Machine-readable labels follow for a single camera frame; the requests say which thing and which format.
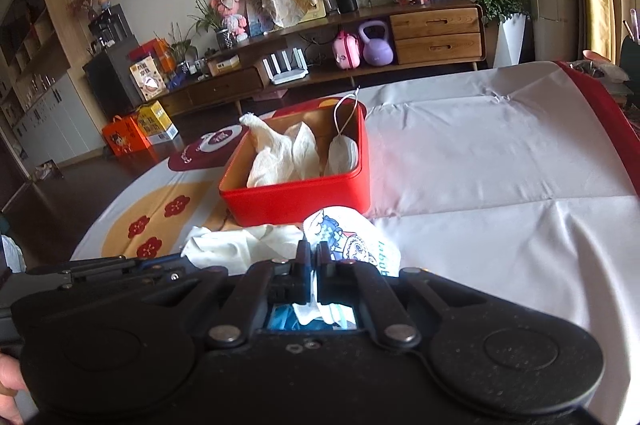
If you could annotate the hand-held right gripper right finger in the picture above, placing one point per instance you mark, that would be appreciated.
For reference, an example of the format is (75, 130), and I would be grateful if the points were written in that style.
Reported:
(324, 275)

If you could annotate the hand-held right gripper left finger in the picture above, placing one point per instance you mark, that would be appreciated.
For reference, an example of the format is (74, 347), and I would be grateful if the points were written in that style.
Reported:
(303, 272)

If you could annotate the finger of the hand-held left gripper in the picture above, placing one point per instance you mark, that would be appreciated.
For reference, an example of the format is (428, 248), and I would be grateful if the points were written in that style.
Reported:
(150, 276)
(75, 266)

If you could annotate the cartoon printed face mask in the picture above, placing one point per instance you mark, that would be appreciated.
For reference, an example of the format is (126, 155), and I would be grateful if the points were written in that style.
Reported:
(350, 240)

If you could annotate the blue face mask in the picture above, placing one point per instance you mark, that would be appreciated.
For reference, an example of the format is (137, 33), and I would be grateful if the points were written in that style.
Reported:
(280, 318)

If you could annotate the red tin box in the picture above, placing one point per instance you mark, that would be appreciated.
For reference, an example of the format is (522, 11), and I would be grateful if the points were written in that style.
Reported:
(295, 200)

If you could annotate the person's left hand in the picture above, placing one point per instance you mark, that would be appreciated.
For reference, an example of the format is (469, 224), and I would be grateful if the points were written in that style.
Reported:
(11, 372)

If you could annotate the printed tablecloth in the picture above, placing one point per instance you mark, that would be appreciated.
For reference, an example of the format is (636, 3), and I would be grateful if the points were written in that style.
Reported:
(165, 210)

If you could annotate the pair of slippers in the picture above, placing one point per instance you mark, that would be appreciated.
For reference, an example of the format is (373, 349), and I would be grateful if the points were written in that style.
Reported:
(47, 170)

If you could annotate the white gauze cloth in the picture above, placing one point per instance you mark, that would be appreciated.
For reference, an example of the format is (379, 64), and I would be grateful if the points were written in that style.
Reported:
(280, 155)

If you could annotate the white face mask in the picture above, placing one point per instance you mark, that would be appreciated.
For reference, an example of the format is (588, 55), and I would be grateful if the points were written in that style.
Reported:
(342, 155)

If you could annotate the orange carry box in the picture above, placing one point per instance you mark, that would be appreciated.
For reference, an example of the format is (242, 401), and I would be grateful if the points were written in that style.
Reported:
(125, 137)

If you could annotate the yellow carry box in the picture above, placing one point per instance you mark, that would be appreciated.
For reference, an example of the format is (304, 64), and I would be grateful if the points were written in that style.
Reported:
(159, 122)

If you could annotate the flat pink box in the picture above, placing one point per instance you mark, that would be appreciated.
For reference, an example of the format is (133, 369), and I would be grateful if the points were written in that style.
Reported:
(270, 94)

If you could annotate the black cabinet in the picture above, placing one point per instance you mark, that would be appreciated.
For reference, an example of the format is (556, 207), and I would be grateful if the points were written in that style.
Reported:
(110, 80)

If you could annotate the yellow white printed box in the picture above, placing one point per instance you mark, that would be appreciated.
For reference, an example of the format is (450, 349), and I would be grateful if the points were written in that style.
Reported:
(147, 80)

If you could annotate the dark wooden drawer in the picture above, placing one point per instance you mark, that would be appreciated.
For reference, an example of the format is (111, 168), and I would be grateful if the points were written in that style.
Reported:
(225, 87)

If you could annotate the white router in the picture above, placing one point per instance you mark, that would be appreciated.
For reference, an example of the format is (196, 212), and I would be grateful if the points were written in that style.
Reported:
(285, 67)

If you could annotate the small wooden box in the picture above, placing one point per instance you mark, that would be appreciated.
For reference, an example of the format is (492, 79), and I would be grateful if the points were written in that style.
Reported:
(224, 65)

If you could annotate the pink toy suitcase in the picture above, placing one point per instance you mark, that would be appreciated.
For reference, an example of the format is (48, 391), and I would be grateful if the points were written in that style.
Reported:
(346, 52)

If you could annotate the orange gift box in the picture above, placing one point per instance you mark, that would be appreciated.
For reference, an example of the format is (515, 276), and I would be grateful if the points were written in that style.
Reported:
(157, 52)

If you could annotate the thin leafy plant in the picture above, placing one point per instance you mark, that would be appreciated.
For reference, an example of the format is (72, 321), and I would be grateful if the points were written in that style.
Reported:
(182, 47)

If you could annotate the purple kettlebell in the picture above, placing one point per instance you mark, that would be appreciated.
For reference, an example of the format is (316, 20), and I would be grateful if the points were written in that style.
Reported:
(377, 47)

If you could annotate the black coffee machine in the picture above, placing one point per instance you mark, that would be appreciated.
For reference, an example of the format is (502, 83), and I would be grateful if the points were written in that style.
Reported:
(110, 25)

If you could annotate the wooden tv console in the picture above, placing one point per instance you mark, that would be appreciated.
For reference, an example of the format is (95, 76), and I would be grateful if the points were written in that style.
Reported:
(320, 27)

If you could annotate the small potted plant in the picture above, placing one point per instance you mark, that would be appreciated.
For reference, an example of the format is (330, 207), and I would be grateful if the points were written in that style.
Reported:
(224, 37)

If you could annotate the light wooden drawer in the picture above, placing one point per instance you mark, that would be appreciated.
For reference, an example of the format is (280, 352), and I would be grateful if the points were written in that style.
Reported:
(435, 22)
(437, 50)

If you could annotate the small figurine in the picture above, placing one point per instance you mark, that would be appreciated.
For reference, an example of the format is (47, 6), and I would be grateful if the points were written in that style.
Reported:
(104, 2)

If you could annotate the pink doll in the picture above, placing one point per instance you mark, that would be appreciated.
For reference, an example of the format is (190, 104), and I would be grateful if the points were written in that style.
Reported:
(227, 12)

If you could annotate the white planter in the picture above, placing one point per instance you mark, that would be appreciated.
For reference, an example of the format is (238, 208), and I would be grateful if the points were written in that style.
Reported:
(512, 40)

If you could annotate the red cloth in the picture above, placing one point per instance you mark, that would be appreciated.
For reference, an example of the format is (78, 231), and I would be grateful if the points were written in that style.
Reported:
(610, 120)

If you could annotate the wooden wall cabinet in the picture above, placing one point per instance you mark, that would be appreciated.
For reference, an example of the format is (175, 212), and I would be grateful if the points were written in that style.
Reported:
(45, 95)

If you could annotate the picture frame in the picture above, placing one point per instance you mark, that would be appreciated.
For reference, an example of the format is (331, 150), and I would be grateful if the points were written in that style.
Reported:
(261, 15)

